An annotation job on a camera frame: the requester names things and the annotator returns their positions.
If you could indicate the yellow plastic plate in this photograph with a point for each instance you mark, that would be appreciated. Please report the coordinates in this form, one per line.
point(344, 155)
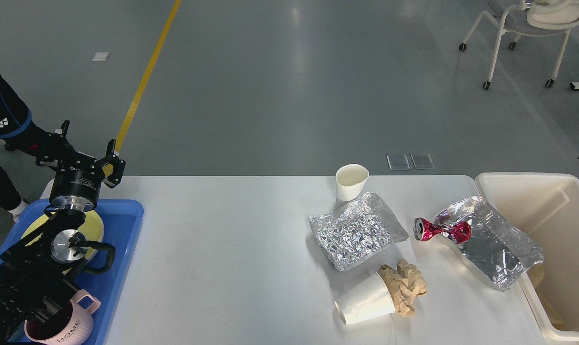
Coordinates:
point(92, 222)

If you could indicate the lying white paper cup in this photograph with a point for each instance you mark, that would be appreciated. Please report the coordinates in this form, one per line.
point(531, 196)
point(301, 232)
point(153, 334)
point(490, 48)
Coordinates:
point(368, 300)

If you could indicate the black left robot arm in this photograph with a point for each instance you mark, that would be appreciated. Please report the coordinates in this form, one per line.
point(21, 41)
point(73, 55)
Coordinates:
point(37, 273)

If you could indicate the brown paper sheet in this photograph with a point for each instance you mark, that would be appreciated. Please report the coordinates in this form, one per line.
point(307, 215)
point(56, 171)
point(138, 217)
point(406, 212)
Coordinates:
point(536, 276)

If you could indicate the beige plastic bin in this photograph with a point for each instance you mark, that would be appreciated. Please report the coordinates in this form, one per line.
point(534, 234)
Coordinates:
point(545, 207)

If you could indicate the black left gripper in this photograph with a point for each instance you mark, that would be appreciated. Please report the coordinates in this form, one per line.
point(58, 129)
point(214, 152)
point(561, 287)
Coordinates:
point(76, 187)

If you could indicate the person in black jacket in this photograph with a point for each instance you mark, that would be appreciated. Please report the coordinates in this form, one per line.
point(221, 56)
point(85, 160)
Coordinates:
point(19, 131)

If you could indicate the blue plastic tray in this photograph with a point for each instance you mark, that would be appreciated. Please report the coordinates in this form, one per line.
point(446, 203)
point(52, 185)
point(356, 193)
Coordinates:
point(122, 219)

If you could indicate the white floor marker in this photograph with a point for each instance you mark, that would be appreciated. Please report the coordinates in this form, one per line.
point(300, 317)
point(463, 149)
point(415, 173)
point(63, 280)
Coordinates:
point(100, 56)

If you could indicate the pink white plate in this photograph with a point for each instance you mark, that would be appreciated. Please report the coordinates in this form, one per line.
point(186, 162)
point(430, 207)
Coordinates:
point(97, 235)

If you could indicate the white office chair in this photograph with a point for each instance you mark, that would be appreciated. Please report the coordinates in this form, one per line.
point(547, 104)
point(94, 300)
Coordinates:
point(536, 18)

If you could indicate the pink HOME mug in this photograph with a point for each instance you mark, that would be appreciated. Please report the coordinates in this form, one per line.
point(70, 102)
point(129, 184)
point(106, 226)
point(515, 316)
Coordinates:
point(72, 325)

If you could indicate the clear floor plate right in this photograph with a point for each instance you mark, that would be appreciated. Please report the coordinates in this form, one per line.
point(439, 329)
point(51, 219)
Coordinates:
point(423, 161)

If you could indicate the crushed red soda can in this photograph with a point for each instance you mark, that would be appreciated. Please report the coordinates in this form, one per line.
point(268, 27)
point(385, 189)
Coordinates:
point(458, 233)

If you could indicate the clear floor plate left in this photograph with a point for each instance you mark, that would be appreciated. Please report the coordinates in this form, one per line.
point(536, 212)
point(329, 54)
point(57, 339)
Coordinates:
point(398, 162)

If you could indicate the crumpled brown paper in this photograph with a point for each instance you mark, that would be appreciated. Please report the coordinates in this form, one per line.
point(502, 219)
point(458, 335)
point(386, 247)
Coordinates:
point(405, 283)

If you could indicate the clear floor plate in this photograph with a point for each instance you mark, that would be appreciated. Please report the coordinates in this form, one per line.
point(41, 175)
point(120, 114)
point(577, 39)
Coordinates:
point(423, 161)
point(398, 162)

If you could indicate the white paper cup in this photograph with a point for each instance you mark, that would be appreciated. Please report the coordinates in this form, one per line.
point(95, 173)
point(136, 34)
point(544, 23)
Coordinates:
point(368, 300)
point(350, 180)

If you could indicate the silver foil bag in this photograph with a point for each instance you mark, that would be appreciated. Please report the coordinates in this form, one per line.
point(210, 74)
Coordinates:
point(497, 251)
point(357, 231)

